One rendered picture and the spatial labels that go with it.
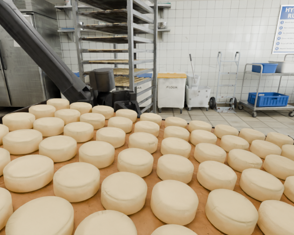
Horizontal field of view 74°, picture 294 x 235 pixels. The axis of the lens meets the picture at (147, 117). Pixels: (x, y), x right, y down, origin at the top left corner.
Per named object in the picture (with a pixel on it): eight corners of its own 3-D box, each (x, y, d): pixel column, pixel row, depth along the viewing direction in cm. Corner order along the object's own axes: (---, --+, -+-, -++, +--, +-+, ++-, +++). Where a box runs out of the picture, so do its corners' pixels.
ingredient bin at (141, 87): (123, 113, 383) (122, 73, 359) (129, 105, 443) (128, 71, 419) (151, 114, 378) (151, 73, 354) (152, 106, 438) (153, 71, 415)
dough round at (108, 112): (96, 120, 43) (96, 112, 42) (88, 114, 47) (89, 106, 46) (116, 119, 46) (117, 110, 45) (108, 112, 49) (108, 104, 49)
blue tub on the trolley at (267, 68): (264, 71, 375) (266, 63, 370) (277, 73, 337) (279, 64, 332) (248, 71, 375) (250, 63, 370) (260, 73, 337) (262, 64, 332)
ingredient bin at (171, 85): (156, 114, 379) (157, 73, 355) (158, 105, 439) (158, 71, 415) (184, 114, 373) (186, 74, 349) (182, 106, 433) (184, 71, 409)
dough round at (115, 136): (116, 134, 38) (117, 125, 37) (129, 146, 34) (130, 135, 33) (91, 138, 35) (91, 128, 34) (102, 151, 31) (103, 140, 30)
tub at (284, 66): (282, 71, 382) (284, 60, 376) (300, 73, 340) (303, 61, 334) (264, 71, 379) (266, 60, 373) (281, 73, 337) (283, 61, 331)
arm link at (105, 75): (85, 101, 67) (76, 111, 59) (78, 67, 62) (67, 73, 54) (120, 100, 66) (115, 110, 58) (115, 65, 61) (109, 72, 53)
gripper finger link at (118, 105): (150, 133, 52) (130, 121, 59) (152, 107, 49) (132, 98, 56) (128, 137, 48) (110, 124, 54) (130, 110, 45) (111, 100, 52)
